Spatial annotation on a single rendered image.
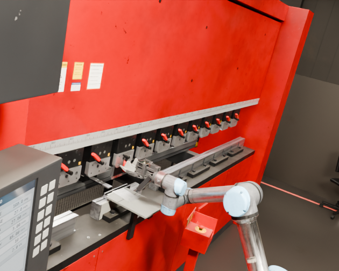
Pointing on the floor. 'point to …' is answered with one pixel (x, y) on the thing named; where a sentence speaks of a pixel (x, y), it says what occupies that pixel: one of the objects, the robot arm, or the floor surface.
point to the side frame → (267, 96)
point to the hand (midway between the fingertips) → (125, 166)
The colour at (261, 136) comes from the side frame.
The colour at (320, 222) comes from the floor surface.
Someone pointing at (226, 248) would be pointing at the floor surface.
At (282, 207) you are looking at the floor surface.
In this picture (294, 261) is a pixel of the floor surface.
